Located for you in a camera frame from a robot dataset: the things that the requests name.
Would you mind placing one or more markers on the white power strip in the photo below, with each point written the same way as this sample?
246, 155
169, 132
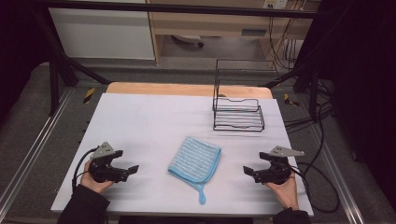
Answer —
275, 3

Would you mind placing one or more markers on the office chair base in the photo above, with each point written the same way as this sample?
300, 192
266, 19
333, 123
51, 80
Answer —
188, 39

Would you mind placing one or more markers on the person's left hand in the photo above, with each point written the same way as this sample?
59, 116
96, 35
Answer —
93, 186

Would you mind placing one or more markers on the black metal frame bar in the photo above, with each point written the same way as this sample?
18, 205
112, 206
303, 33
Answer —
186, 7

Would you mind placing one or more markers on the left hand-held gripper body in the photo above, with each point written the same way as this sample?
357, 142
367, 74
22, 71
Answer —
101, 171

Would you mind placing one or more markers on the wooden desk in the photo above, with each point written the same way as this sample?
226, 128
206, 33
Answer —
218, 23

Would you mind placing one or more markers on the blue striped cloth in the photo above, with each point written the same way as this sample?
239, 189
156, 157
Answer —
194, 161

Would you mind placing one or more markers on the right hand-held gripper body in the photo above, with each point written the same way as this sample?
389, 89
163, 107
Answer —
277, 174

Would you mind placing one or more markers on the white table mat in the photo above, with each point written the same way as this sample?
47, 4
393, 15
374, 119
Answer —
149, 124

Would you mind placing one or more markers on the white cabinet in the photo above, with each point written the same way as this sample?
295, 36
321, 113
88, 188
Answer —
102, 34

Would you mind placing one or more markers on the person's right hand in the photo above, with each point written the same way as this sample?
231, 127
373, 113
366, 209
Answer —
286, 193

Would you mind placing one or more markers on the black metal stand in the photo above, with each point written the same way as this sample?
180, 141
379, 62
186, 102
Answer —
313, 87
54, 77

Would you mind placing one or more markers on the aluminium rail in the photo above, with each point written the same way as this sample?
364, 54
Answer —
337, 174
34, 149

